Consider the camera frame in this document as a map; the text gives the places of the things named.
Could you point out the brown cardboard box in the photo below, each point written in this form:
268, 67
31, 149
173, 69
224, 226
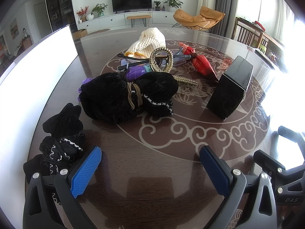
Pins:
79, 33

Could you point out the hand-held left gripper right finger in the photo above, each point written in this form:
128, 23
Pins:
214, 171

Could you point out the small green potted plant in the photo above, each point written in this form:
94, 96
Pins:
157, 4

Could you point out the white round vase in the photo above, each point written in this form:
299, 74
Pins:
90, 17

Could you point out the grey curtain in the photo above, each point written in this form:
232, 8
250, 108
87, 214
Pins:
224, 0

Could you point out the framed landscape painting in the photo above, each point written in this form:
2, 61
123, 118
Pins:
13, 28

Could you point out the black rectangular box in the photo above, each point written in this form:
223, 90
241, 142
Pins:
228, 93

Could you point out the dark display cabinet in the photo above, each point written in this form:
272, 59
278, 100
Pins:
59, 4

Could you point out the small red snack packet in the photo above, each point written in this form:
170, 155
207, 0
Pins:
188, 50

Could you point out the wooden bench with metal legs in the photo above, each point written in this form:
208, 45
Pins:
139, 17

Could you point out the gold beaded hair clip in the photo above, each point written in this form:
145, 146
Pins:
188, 81

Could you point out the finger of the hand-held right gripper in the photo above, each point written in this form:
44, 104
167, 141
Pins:
266, 161
292, 133

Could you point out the black television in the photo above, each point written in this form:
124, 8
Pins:
131, 1

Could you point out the large white cardboard box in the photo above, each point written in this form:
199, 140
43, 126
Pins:
35, 76

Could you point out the cream knitted cloth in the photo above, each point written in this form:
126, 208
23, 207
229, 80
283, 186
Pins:
150, 40

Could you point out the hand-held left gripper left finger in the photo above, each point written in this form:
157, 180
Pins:
84, 171

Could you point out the large black velvet bow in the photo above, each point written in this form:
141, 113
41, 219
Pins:
107, 97

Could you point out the dark patterned desktop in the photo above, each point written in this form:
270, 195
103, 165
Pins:
166, 171

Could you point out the small black velvet bow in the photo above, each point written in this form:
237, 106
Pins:
64, 124

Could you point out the wooden slatted chair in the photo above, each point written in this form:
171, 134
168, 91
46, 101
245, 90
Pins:
246, 32

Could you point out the long red snack packet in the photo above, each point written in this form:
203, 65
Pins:
202, 64

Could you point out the red flower plant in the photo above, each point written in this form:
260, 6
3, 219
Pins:
82, 12

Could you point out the large leafy potted plant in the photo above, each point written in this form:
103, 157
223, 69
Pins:
172, 3

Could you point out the white television cabinet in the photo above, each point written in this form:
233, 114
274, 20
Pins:
112, 20

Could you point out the orange lounge chair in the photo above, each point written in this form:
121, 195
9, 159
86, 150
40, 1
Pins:
190, 16

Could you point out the purple flower hair clip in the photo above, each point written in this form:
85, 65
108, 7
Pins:
83, 88

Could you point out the purple hair claw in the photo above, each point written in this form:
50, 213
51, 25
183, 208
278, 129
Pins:
135, 72

